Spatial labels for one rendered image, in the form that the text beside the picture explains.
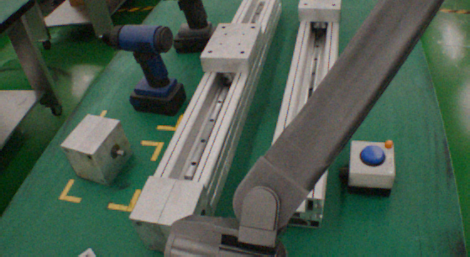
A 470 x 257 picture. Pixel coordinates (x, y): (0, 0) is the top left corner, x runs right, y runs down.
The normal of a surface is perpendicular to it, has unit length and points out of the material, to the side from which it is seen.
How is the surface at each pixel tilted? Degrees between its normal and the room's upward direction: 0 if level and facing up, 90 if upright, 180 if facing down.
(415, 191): 0
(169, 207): 0
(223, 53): 0
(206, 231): 46
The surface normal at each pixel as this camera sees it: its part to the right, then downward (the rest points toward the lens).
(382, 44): -0.24, -0.03
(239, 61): -0.24, 0.66
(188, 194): -0.13, -0.75
